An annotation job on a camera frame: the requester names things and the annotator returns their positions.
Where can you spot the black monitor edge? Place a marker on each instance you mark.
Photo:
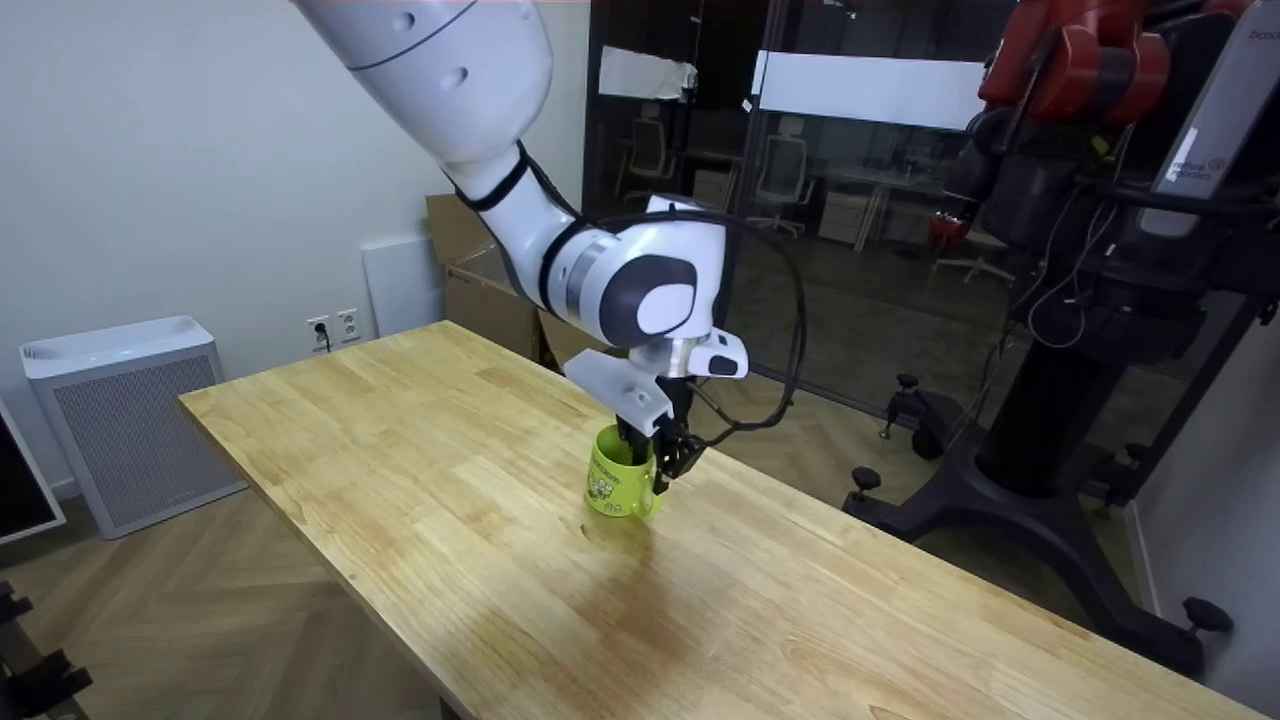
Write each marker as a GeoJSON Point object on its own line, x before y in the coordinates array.
{"type": "Point", "coordinates": [25, 506]}

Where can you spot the white wall outlet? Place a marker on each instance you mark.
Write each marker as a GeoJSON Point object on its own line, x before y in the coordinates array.
{"type": "Point", "coordinates": [334, 330]}

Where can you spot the white wall panel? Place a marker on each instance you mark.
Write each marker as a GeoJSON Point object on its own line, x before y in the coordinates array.
{"type": "Point", "coordinates": [401, 281]}

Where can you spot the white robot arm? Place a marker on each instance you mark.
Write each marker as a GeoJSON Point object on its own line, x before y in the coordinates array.
{"type": "Point", "coordinates": [466, 82]}

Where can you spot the black tripod part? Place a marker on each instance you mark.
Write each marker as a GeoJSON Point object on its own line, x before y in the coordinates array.
{"type": "Point", "coordinates": [33, 687]}

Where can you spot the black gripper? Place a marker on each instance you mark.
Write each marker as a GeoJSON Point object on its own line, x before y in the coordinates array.
{"type": "Point", "coordinates": [636, 392]}

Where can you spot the yellow-green mug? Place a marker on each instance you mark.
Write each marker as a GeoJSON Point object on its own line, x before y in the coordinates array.
{"type": "Point", "coordinates": [618, 491]}

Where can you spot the red and black robot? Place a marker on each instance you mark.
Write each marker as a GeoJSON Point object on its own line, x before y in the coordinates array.
{"type": "Point", "coordinates": [1124, 154]}

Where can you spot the open cardboard box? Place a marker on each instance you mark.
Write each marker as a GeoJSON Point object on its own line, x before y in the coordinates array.
{"type": "Point", "coordinates": [481, 299]}

